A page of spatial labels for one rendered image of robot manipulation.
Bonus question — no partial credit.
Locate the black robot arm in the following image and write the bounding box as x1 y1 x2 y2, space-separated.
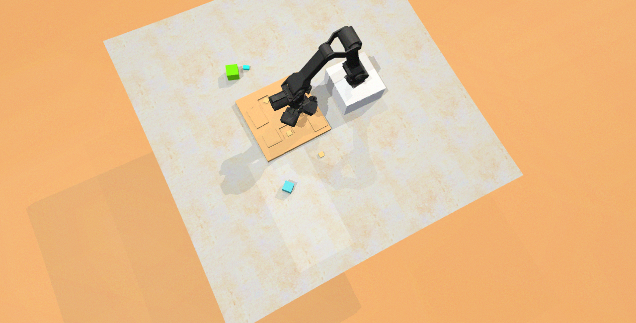
269 26 369 116

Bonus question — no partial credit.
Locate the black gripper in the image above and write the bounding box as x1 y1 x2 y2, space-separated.
280 85 312 127

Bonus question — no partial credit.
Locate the green block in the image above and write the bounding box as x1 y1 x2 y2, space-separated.
226 64 239 81

